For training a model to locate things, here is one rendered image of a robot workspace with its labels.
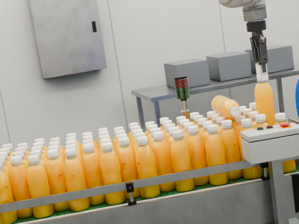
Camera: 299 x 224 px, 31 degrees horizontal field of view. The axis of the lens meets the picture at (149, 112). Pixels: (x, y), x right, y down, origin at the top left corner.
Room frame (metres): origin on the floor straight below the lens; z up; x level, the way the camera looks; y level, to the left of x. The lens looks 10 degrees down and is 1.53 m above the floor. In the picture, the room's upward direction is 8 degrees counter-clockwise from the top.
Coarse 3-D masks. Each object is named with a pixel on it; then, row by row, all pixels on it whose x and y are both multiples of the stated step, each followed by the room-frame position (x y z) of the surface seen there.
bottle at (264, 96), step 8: (256, 88) 2.09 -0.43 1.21; (264, 88) 2.07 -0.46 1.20; (256, 96) 2.09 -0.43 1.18; (264, 96) 2.07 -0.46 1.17; (272, 96) 2.08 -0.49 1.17; (256, 104) 2.10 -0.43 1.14; (264, 104) 2.07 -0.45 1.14; (272, 104) 2.08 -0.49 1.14; (264, 112) 2.07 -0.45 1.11; (272, 112) 2.08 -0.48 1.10; (272, 120) 2.07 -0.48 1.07
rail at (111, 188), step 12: (204, 168) 1.88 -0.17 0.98; (216, 168) 1.88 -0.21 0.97; (228, 168) 1.89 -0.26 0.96; (240, 168) 1.89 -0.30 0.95; (132, 180) 1.85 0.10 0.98; (144, 180) 1.85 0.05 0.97; (156, 180) 1.86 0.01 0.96; (168, 180) 1.86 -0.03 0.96; (72, 192) 1.82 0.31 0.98; (84, 192) 1.83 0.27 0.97; (96, 192) 1.83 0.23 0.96; (108, 192) 1.84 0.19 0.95; (0, 204) 1.80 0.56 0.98; (12, 204) 1.80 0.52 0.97; (24, 204) 1.80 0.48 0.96; (36, 204) 1.81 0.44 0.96
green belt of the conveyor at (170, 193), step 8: (296, 168) 1.96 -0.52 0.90; (208, 184) 1.92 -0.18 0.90; (224, 184) 1.90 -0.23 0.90; (168, 192) 1.90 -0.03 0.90; (176, 192) 1.89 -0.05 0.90; (128, 200) 1.87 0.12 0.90; (136, 200) 1.86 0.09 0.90; (88, 208) 1.85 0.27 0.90; (96, 208) 1.84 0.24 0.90; (32, 216) 1.85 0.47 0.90; (48, 216) 1.83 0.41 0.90
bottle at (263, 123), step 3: (255, 120) 2.00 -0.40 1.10; (261, 120) 1.97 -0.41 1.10; (264, 120) 1.97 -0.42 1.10; (258, 123) 1.98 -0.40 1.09; (261, 123) 1.97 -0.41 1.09; (264, 123) 1.97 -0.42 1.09; (267, 123) 1.98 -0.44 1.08; (255, 126) 1.98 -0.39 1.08; (258, 126) 1.97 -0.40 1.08; (264, 126) 1.96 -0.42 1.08; (267, 168) 1.95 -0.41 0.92; (267, 171) 1.95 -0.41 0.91
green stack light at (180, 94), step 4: (176, 88) 2.43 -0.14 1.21; (180, 88) 2.42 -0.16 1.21; (184, 88) 2.42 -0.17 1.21; (188, 88) 2.43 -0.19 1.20; (176, 92) 2.44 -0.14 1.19; (180, 92) 2.42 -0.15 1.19; (184, 92) 2.42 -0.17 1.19; (188, 92) 2.43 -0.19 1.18; (176, 96) 2.44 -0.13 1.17; (180, 96) 2.42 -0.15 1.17; (184, 96) 2.41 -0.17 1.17; (188, 96) 2.42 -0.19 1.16
